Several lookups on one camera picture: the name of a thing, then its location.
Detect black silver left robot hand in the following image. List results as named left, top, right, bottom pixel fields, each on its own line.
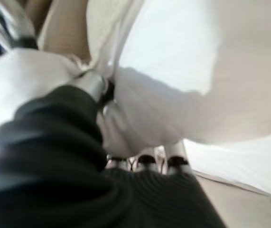
left=0, top=74, right=226, bottom=228

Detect white duvet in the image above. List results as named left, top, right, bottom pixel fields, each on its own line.
left=0, top=0, right=271, bottom=203

